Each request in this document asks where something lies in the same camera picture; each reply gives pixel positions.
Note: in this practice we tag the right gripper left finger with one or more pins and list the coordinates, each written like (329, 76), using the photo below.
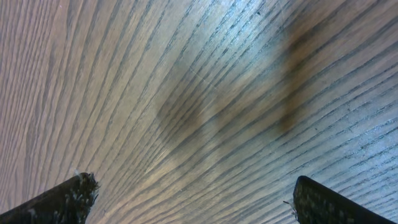
(68, 202)

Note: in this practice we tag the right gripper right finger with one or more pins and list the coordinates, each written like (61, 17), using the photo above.
(313, 203)

